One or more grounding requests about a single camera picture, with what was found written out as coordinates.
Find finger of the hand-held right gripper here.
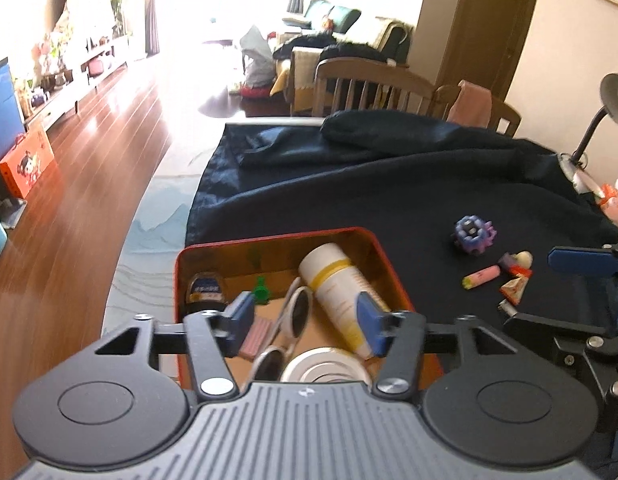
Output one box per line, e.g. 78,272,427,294
504,310,618,348
548,237,618,277

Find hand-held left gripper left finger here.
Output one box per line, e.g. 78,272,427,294
91,292,256,403

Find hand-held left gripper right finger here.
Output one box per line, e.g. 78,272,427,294
355,292,520,403

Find pink ridged block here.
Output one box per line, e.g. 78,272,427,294
239,317,275,360

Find small dark jar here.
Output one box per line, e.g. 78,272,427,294
186,272,227,317

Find white yellow bottle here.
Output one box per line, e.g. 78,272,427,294
298,242,392,360

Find white sunglasses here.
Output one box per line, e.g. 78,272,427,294
249,276,315,386

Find triangular red white packet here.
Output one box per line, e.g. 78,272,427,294
499,276,531,305

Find round silver tin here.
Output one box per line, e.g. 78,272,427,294
280,346,372,386

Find small purple red toy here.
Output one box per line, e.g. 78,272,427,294
498,252,532,278

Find red tin box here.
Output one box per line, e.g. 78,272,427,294
173,226,445,396

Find pink marker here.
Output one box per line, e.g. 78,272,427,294
462,266,501,291

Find purple spiky toy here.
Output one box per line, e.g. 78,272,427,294
450,215,499,256

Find orange white tissue pack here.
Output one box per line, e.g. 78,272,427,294
596,180,618,226

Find dark blue cloth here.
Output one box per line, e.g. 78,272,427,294
186,110,618,480

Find wooden chair with towel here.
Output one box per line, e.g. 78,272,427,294
434,84,522,138

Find grey desk lamp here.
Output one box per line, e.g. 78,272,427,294
559,72,618,181

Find pink towel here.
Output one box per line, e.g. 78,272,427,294
446,80,492,128

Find wooden slatted chair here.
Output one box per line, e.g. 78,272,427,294
313,57,437,118

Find brown wooden door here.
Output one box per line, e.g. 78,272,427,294
436,0,545,106

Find orange gift box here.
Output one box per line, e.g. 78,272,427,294
0,121,56,200

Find white bag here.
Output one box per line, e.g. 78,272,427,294
239,25,275,88

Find black jacket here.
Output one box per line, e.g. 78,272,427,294
273,32,400,66

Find low wooden tv cabinet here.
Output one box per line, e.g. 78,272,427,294
26,35,132,126

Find green sofa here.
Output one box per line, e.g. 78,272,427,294
281,0,415,68

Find blue board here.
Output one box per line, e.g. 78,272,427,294
0,57,27,161

